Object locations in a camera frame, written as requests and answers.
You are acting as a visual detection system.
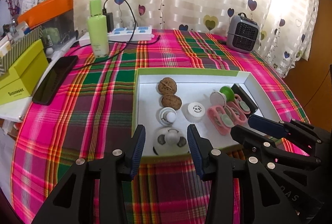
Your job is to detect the black charger adapter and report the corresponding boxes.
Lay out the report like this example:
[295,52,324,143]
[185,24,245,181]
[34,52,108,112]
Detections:
[102,8,115,32]

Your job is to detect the orange tray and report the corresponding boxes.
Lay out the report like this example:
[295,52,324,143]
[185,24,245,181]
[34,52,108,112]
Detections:
[17,0,76,46]

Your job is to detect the black charger cable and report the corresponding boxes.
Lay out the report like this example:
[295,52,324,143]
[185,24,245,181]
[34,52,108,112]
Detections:
[70,0,161,71]

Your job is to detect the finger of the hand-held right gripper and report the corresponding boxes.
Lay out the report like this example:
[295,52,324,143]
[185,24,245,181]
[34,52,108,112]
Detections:
[248,115,332,157]
[230,126,321,170]

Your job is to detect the brown walnut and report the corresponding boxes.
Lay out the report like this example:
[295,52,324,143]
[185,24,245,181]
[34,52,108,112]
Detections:
[158,77,178,96]
[161,94,183,111]

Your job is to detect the pink hook clip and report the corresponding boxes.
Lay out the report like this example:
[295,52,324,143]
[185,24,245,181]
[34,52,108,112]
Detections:
[223,104,247,125]

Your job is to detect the green white cardboard box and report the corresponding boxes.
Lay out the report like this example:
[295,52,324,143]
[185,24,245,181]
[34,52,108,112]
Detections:
[132,68,267,162]

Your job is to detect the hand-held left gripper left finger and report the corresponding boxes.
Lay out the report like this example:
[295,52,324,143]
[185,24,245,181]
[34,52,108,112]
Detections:
[31,124,146,224]

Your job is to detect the striped green white box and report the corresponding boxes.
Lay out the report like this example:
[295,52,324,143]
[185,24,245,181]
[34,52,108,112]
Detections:
[0,25,43,76]

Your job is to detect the light green bottle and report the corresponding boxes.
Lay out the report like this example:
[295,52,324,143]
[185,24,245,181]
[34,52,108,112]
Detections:
[87,0,109,58]

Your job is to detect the grey fan heater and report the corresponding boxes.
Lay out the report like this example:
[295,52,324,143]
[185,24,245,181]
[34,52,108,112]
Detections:
[226,13,261,53]

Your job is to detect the green white spool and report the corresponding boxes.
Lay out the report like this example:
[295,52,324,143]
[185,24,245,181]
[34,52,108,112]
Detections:
[210,86,236,107]

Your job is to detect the white blue power strip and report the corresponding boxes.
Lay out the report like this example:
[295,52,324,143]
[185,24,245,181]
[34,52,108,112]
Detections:
[78,26,153,47]

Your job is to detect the yellow-green cardboard box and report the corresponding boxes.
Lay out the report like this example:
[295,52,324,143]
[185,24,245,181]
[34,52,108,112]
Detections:
[0,39,50,106]

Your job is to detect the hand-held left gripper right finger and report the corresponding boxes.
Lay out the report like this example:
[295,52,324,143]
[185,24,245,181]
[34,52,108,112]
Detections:
[187,124,303,224]

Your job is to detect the black smartphone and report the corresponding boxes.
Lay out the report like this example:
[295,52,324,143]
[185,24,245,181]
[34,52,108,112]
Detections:
[32,55,79,106]

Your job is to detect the pink green plaid tablecloth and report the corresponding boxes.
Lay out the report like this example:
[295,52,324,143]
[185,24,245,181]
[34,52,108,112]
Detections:
[12,28,310,224]

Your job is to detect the white ribbed cap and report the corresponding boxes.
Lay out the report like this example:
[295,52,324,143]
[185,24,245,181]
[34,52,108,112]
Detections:
[182,102,205,123]

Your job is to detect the pink clip with green pad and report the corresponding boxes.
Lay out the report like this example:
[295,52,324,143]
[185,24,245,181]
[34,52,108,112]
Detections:
[207,106,234,135]
[228,94,252,121]

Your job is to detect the black rectangular device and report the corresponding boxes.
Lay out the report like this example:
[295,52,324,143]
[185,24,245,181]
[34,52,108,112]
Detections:
[230,83,260,118]

